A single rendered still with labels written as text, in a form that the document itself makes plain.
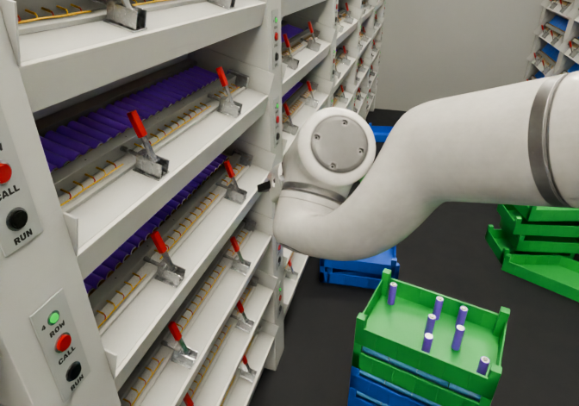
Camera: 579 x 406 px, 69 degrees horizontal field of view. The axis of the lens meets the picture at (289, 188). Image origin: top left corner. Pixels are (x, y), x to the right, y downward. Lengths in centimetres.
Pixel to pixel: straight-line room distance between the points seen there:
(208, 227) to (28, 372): 43
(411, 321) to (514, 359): 65
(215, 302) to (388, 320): 44
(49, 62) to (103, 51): 7
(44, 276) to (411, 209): 34
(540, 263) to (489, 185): 186
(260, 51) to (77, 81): 54
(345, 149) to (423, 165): 11
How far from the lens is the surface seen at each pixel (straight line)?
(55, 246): 46
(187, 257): 75
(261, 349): 134
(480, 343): 113
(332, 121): 44
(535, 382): 167
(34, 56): 44
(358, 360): 109
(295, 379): 148
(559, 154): 30
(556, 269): 219
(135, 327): 65
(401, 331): 110
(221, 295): 95
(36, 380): 50
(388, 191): 37
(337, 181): 43
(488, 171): 32
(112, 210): 54
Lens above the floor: 119
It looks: 29 degrees down
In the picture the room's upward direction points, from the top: straight up
